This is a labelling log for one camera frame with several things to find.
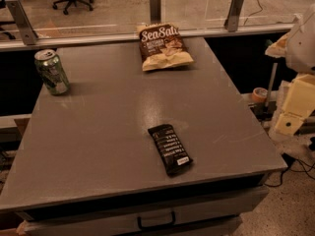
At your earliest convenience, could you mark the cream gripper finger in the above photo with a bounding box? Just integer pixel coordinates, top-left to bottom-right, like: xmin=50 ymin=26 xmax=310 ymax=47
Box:
xmin=275 ymin=113 xmax=304 ymax=136

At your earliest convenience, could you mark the brown sea salt chip bag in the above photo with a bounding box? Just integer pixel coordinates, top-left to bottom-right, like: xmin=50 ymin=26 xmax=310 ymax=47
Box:
xmin=137 ymin=23 xmax=194 ymax=72

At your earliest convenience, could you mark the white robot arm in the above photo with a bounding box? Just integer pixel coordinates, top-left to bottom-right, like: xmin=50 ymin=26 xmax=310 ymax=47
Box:
xmin=265 ymin=4 xmax=315 ymax=136

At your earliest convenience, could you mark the black rxbar chocolate bar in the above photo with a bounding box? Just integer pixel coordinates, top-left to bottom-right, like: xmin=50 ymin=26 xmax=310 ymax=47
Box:
xmin=148 ymin=124 xmax=193 ymax=176

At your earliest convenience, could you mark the green-topped metal pole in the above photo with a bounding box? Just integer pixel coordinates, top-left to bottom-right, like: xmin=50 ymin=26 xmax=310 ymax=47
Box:
xmin=264 ymin=38 xmax=280 ymax=115

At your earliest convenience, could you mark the green soda can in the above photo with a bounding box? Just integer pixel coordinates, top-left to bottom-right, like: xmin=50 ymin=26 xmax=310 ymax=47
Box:
xmin=34 ymin=49 xmax=70 ymax=95

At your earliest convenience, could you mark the black floor cable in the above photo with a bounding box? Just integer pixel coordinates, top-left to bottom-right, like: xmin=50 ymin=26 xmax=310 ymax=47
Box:
xmin=264 ymin=152 xmax=315 ymax=189

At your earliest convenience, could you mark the right metal rail bracket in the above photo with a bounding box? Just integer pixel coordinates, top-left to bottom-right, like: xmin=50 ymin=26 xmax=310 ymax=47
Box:
xmin=224 ymin=0 xmax=244 ymax=32

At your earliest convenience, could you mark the metal rail bracket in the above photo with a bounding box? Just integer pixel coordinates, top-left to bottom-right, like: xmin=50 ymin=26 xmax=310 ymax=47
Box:
xmin=150 ymin=0 xmax=161 ymax=24
xmin=6 ymin=0 xmax=38 ymax=45
xmin=224 ymin=0 xmax=244 ymax=32

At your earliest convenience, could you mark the grey drawer with black handle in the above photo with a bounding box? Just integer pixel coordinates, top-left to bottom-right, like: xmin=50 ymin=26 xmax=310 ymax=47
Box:
xmin=25 ymin=186 xmax=269 ymax=236

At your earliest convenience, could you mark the middle metal rail bracket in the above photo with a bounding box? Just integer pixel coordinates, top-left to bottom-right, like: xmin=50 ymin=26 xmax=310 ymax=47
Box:
xmin=150 ymin=0 xmax=161 ymax=24

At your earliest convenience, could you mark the left metal rail bracket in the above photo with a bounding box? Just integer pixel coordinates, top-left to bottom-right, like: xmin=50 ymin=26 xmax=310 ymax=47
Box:
xmin=6 ymin=0 xmax=38 ymax=45

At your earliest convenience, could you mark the glass barrier panel with rail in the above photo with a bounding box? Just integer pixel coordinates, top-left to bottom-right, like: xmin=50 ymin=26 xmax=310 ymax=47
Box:
xmin=0 ymin=0 xmax=315 ymax=52

